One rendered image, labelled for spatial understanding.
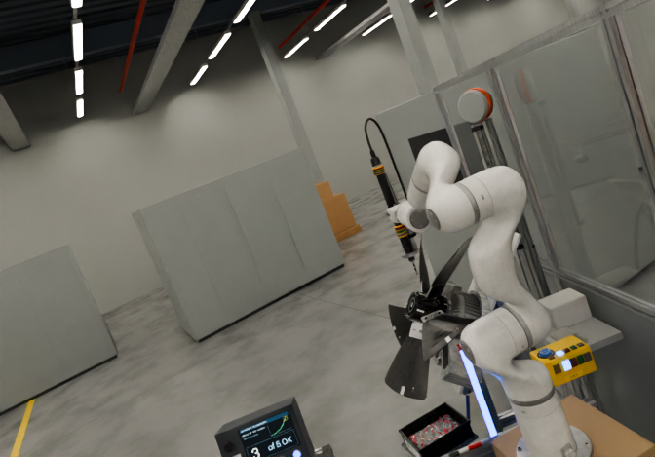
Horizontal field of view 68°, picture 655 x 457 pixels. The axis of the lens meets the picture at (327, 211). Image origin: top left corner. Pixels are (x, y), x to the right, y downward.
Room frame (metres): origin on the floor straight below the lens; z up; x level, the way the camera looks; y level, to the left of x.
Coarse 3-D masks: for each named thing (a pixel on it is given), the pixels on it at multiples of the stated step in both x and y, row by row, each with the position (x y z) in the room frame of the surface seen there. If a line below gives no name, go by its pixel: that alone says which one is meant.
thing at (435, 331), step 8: (432, 320) 1.81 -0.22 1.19; (440, 320) 1.77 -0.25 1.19; (448, 320) 1.74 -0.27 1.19; (456, 320) 1.71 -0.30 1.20; (464, 320) 1.67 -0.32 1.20; (472, 320) 1.62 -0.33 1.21; (424, 328) 1.77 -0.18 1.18; (432, 328) 1.74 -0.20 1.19; (440, 328) 1.70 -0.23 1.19; (448, 328) 1.67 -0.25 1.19; (424, 336) 1.73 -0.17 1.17; (432, 336) 1.69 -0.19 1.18; (440, 336) 1.66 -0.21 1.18; (424, 344) 1.69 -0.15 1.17; (432, 344) 1.65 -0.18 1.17; (440, 344) 1.62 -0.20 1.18; (424, 352) 1.65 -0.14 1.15; (432, 352) 1.62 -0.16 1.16; (424, 360) 1.62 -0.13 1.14
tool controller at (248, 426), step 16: (288, 400) 1.51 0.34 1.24; (256, 416) 1.46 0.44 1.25; (272, 416) 1.44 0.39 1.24; (288, 416) 1.44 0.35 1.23; (224, 432) 1.44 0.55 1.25; (240, 432) 1.44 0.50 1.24; (256, 432) 1.43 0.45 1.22; (272, 432) 1.43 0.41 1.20; (288, 432) 1.43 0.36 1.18; (304, 432) 1.46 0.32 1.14; (224, 448) 1.42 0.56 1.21; (240, 448) 1.42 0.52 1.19; (272, 448) 1.42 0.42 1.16; (288, 448) 1.41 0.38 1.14; (304, 448) 1.41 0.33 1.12
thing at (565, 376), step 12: (540, 348) 1.54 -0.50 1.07; (552, 348) 1.52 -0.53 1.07; (564, 348) 1.49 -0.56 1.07; (588, 348) 1.45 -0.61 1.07; (540, 360) 1.48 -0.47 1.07; (552, 360) 1.45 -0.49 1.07; (564, 360) 1.45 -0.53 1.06; (552, 372) 1.45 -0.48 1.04; (564, 372) 1.45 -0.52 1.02; (576, 372) 1.45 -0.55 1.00; (588, 372) 1.45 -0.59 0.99
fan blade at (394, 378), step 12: (408, 336) 1.93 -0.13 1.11; (408, 348) 1.91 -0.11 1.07; (420, 348) 1.88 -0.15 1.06; (396, 360) 1.93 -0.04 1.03; (408, 360) 1.88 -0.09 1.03; (420, 360) 1.86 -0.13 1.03; (396, 372) 1.90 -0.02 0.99; (408, 372) 1.86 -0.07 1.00; (420, 372) 1.83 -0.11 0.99; (396, 384) 1.88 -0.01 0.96; (408, 384) 1.83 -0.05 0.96; (420, 384) 1.80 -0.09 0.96; (408, 396) 1.81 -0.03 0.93; (420, 396) 1.78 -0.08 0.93
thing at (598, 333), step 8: (592, 320) 1.97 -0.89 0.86; (552, 328) 2.02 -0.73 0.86; (576, 328) 1.95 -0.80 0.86; (584, 328) 1.92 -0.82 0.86; (592, 328) 1.90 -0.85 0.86; (600, 328) 1.88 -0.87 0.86; (608, 328) 1.86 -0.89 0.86; (584, 336) 1.87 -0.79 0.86; (592, 336) 1.85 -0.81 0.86; (600, 336) 1.83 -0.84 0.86; (608, 336) 1.81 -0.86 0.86; (616, 336) 1.80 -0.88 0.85; (592, 344) 1.80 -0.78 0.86; (600, 344) 1.80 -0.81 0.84; (608, 344) 1.80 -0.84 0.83
